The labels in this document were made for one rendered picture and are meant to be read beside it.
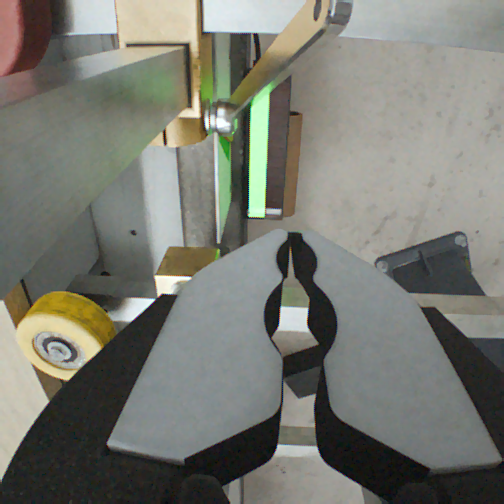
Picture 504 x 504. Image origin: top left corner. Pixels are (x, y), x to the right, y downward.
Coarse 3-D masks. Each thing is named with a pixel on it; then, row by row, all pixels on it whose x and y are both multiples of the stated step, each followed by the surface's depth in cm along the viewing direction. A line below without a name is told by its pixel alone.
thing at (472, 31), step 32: (64, 0) 21; (96, 0) 21; (224, 0) 21; (256, 0) 21; (288, 0) 21; (384, 0) 20; (416, 0) 20; (448, 0) 20; (480, 0) 20; (64, 32) 22; (96, 32) 22; (256, 32) 22; (352, 32) 21; (384, 32) 21; (416, 32) 21; (448, 32) 21; (480, 32) 21
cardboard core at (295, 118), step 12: (300, 120) 101; (288, 132) 102; (300, 132) 104; (288, 144) 103; (300, 144) 106; (288, 156) 105; (288, 168) 107; (288, 180) 109; (288, 192) 111; (288, 204) 113; (288, 216) 116
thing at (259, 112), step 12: (252, 108) 39; (264, 108) 39; (252, 120) 40; (264, 120) 40; (252, 132) 41; (264, 132) 41; (252, 144) 41; (264, 144) 41; (252, 156) 42; (264, 156) 42; (252, 168) 43; (264, 168) 43; (252, 180) 44; (264, 180) 44; (252, 192) 44; (264, 192) 44; (252, 204) 45; (264, 204) 45
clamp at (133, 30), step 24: (120, 0) 20; (144, 0) 20; (168, 0) 20; (192, 0) 20; (120, 24) 21; (144, 24) 21; (168, 24) 21; (192, 24) 21; (120, 48) 22; (192, 48) 21; (192, 72) 22; (192, 96) 23; (192, 120) 25; (168, 144) 25
